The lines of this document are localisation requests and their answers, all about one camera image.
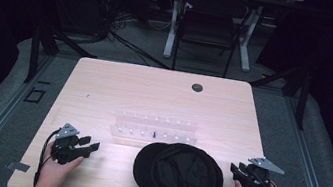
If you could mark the clear acrylic rack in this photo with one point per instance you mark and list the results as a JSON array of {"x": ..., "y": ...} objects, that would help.
[{"x": 155, "y": 128}]

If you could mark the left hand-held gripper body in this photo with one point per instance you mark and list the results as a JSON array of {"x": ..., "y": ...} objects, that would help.
[{"x": 62, "y": 149}]

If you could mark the person's left hand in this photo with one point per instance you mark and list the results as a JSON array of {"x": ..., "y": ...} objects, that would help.
[{"x": 57, "y": 170}]

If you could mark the small black peg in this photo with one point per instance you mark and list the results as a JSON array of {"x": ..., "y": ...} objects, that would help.
[{"x": 154, "y": 134}]

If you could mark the grey tape piece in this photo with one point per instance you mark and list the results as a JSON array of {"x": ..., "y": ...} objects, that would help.
[{"x": 18, "y": 166}]

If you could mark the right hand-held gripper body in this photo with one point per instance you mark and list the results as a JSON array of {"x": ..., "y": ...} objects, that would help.
[{"x": 257, "y": 180}]

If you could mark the grey table grommet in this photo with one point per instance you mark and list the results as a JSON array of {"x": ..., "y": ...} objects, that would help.
[{"x": 197, "y": 87}]

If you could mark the black cap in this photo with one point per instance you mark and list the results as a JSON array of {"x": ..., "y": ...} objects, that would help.
[{"x": 181, "y": 180}]

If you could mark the black metal stand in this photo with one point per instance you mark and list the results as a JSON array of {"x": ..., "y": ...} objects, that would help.
[
  {"x": 302, "y": 95},
  {"x": 35, "y": 52}
]

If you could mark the short black tape strip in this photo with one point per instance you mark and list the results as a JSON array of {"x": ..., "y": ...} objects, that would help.
[{"x": 44, "y": 82}]

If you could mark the black chair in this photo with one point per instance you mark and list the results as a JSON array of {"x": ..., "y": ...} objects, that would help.
[{"x": 210, "y": 29}]

